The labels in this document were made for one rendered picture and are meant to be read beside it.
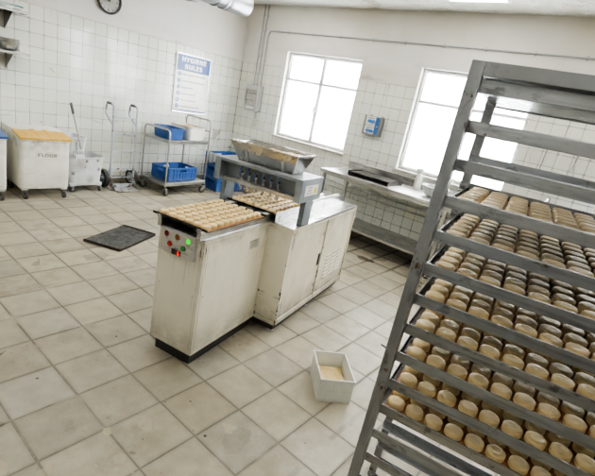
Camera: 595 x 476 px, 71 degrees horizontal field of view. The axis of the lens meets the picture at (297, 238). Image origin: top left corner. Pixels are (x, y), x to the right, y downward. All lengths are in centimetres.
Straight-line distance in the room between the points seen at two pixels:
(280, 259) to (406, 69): 378
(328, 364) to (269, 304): 60
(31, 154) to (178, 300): 340
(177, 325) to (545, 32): 474
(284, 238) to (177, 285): 79
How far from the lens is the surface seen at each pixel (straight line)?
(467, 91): 106
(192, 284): 251
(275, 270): 298
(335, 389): 267
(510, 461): 138
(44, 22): 624
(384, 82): 616
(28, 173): 566
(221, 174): 314
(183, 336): 269
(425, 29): 607
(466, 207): 109
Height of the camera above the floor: 166
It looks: 18 degrees down
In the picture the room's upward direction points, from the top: 12 degrees clockwise
